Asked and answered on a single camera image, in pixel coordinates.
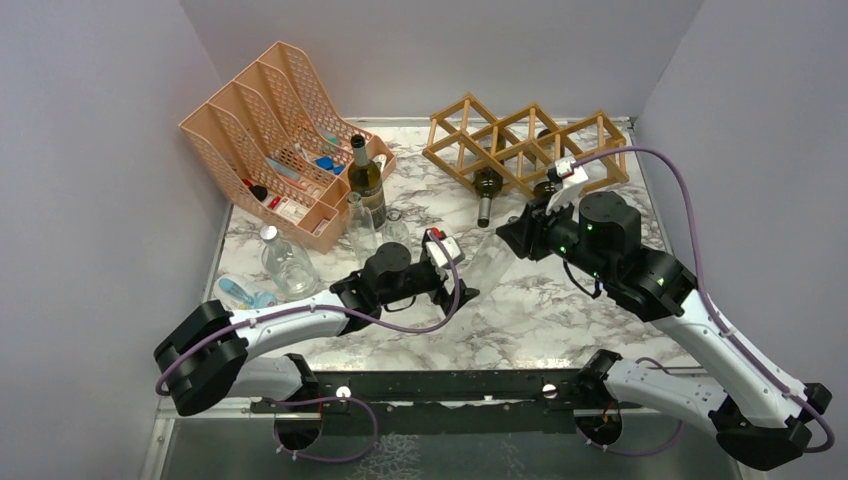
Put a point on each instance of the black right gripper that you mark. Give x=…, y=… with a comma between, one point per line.
x=527, y=232

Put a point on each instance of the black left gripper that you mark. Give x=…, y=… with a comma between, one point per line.
x=459, y=294

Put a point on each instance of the tall clear glass bottle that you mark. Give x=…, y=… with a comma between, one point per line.
x=491, y=261

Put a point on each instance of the dark labelled wine bottle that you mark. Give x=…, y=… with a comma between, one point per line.
x=487, y=182

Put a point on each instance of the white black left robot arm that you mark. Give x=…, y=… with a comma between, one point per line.
x=201, y=359

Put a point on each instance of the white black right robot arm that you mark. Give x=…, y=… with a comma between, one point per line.
x=758, y=414

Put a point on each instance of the wooden lattice wine rack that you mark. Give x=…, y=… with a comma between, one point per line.
x=455, y=133

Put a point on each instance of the small clear glass bottle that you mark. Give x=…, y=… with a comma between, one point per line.
x=360, y=228

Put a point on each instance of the green wine bottle gold label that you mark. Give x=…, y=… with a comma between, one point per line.
x=365, y=178

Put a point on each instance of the clear bottle blue content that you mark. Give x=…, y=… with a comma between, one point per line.
x=235, y=292

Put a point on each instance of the round clear flask silver cap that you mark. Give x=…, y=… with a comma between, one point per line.
x=288, y=265

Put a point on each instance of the blue item in organizer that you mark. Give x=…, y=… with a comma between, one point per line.
x=328, y=164

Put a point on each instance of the red white box in organizer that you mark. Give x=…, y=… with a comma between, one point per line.
x=291, y=210

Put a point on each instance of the peach plastic file organizer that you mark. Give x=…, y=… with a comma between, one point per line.
x=258, y=137

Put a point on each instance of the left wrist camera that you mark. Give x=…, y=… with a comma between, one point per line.
x=441, y=249

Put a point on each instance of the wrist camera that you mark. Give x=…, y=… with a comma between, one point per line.
x=441, y=249
x=569, y=180

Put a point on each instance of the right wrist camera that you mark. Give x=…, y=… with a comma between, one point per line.
x=569, y=180

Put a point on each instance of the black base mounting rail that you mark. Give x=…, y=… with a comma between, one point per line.
x=439, y=402

